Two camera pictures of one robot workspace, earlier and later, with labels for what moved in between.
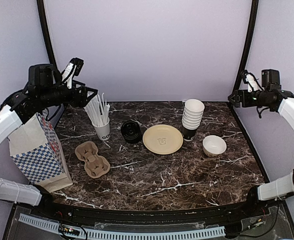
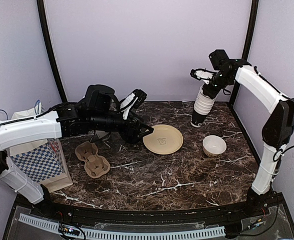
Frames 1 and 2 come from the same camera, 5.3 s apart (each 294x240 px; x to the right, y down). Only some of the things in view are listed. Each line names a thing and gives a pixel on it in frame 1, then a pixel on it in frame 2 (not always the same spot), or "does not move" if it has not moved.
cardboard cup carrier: [95, 166] does not move
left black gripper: [80, 102] -> [133, 136]
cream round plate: [163, 139] does not move
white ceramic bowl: [214, 145] does not move
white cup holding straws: [103, 132] does not move
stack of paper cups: [192, 118] -> [204, 106]
